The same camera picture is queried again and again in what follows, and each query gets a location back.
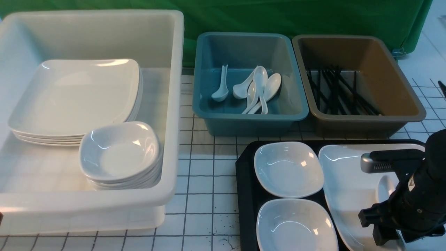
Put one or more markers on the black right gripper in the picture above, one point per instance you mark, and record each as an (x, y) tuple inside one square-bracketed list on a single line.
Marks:
[(416, 209)]

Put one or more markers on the large white square plate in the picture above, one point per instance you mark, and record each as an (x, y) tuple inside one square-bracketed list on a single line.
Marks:
[(348, 190)]

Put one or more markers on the white bowl tray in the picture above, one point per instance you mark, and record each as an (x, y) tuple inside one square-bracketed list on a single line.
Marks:
[(295, 225), (288, 169)]

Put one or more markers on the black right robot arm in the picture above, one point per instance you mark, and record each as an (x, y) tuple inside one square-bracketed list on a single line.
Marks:
[(434, 154)]

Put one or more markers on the brown plastic bin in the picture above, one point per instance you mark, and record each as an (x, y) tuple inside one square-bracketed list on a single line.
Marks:
[(386, 84)]

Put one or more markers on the black chopsticks pile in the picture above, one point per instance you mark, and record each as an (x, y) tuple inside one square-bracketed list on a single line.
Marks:
[(340, 92)]

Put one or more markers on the metal clip on cloth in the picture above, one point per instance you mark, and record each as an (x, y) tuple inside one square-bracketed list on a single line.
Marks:
[(398, 53)]

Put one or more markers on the green cloth backdrop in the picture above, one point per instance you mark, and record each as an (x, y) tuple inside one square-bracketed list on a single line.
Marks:
[(398, 23)]

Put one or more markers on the white spoon small under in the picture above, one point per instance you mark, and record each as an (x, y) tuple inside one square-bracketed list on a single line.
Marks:
[(252, 98)]

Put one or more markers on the teal plastic bin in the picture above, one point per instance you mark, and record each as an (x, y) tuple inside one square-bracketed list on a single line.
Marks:
[(243, 52)]

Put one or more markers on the stack of white bowls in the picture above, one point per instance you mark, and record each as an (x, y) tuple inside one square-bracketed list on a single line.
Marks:
[(121, 156)]

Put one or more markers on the stack of white plates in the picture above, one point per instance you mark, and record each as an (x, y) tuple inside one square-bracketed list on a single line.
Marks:
[(66, 99)]

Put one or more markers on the large white plastic tub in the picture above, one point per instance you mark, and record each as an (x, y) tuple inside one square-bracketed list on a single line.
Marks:
[(42, 188)]

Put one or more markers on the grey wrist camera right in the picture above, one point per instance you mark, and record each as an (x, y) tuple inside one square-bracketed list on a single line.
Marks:
[(383, 161)]

